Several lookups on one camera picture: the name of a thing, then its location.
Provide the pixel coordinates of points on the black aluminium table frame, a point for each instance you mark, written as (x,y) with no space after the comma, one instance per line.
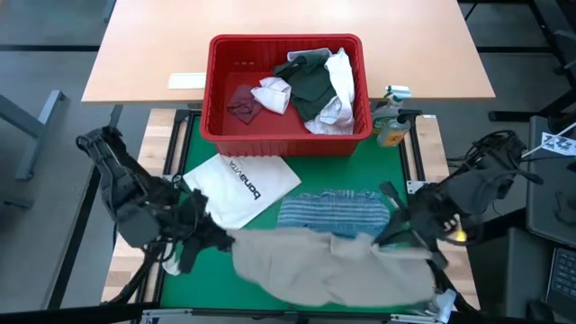
(134,276)

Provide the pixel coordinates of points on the light wooden desk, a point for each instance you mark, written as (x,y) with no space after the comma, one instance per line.
(157,45)

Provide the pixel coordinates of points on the white printed tote bag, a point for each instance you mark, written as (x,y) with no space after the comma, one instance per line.
(238,184)

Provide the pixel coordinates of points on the green spray bottle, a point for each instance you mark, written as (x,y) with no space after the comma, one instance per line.
(390,96)

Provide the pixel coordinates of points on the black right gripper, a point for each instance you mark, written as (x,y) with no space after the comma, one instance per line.
(427,216)

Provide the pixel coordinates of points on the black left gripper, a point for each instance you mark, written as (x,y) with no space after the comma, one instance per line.
(191,220)

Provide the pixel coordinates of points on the black table-level camera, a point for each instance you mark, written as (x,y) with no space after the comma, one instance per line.
(291,318)

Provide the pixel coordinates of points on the blue striped garment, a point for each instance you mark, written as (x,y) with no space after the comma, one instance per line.
(333,213)

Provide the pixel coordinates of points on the white paper label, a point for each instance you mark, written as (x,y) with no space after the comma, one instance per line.
(186,81)

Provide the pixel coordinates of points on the green table mat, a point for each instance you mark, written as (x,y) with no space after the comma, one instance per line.
(324,175)

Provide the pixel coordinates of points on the black desk leg frame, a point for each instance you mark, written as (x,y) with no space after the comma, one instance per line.
(513,115)

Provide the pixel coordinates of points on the grey metal table leg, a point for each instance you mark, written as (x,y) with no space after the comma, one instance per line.
(31,121)

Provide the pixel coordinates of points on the beige trousers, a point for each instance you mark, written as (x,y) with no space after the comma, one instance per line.
(315,270)

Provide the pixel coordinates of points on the clear plastic spray bottle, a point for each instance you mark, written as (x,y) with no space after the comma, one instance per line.
(445,301)

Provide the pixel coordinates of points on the large white shirt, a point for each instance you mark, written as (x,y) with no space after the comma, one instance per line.
(342,85)

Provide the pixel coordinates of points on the red plastic laundry bin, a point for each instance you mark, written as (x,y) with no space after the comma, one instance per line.
(315,146)

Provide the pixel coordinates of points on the small crumpled white cloth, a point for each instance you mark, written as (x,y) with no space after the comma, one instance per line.
(272,94)

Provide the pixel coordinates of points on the dark keyboard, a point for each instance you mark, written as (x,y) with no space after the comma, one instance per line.
(562,279)

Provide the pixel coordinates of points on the silver aluminium rail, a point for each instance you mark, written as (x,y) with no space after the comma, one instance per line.
(171,312)

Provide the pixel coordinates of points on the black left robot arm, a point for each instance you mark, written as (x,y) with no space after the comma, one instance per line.
(121,189)

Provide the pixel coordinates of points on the maroon cloth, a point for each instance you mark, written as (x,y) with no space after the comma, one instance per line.
(245,105)

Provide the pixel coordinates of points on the dark green garment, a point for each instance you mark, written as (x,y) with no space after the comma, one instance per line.
(310,90)

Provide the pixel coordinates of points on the orange soap pump bottle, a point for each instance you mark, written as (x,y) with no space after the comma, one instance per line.
(392,132)

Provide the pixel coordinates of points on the grey side table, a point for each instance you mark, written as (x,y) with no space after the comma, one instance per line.
(549,202)

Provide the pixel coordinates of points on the white printed paper tag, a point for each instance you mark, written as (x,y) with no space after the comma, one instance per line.
(558,144)

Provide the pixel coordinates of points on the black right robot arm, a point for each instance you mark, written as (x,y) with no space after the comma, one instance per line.
(486,180)

